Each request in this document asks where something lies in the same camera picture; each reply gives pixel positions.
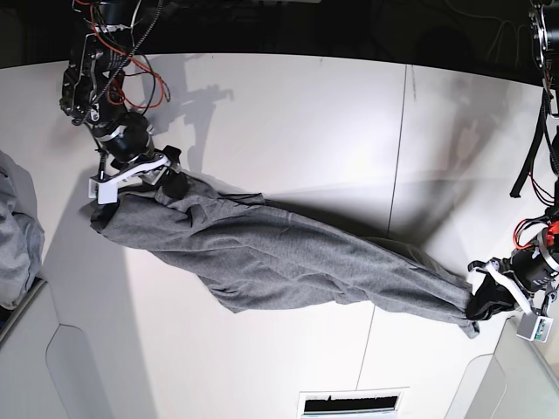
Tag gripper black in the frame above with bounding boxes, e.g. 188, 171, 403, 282
466, 230, 558, 321
92, 112, 189, 201

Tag grey t-shirt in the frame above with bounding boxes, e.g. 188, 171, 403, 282
90, 174, 479, 338

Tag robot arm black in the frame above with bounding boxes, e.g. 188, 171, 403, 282
466, 1, 558, 320
59, 1, 181, 205

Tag right white bin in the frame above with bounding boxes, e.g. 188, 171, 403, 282
445, 318, 558, 419

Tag white bin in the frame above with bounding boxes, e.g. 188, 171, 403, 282
1, 281, 114, 418
445, 318, 558, 419

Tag grey cloth pile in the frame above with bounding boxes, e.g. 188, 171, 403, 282
1, 153, 45, 310

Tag left white bin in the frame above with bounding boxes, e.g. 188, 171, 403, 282
1, 281, 114, 418

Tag white cables on floor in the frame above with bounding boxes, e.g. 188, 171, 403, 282
453, 0, 547, 71

